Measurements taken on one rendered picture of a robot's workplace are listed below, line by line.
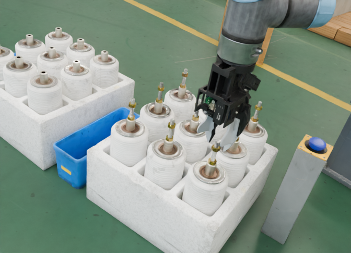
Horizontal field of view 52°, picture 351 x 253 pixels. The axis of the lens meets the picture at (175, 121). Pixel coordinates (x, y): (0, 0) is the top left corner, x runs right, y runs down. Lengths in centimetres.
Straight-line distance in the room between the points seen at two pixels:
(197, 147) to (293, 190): 26
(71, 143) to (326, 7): 79
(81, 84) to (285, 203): 68
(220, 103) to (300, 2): 21
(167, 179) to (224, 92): 30
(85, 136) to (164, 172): 38
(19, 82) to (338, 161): 107
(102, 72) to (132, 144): 39
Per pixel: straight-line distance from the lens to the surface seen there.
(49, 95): 109
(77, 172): 106
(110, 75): 123
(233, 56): 63
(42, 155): 114
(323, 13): 69
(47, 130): 110
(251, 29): 61
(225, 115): 68
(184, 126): 96
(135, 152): 92
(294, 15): 65
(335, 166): 139
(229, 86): 65
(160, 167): 85
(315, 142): 91
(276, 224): 106
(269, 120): 157
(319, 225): 120
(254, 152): 101
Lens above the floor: 80
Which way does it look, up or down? 35 degrees down
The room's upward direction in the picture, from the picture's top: 10 degrees clockwise
